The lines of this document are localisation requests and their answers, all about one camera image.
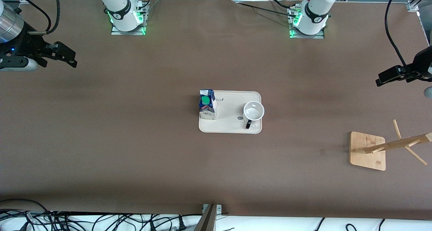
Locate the aluminium profile beam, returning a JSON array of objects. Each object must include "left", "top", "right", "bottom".
[{"left": 194, "top": 205, "right": 217, "bottom": 231}]

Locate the wooden cup rack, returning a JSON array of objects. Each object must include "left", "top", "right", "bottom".
[{"left": 349, "top": 120, "right": 432, "bottom": 171}]

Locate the white mug black handle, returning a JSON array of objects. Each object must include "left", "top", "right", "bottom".
[{"left": 243, "top": 101, "right": 265, "bottom": 129}]

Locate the blue white milk carton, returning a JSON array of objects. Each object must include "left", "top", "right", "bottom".
[{"left": 198, "top": 89, "right": 217, "bottom": 120}]

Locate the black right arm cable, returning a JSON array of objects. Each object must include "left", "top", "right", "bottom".
[{"left": 19, "top": 0, "right": 60, "bottom": 35}]

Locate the long black table cable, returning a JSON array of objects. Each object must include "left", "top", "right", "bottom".
[{"left": 235, "top": 1, "right": 297, "bottom": 18}]

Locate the small metal table bracket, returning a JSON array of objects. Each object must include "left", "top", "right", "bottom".
[{"left": 202, "top": 204, "right": 222, "bottom": 214}]

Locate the short black table cable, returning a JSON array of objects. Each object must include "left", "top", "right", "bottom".
[{"left": 268, "top": 0, "right": 293, "bottom": 9}]

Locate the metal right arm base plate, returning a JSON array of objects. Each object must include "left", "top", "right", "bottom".
[{"left": 111, "top": 0, "right": 146, "bottom": 36}]

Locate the beige rabbit print tray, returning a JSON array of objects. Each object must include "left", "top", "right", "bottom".
[{"left": 198, "top": 90, "right": 263, "bottom": 134}]

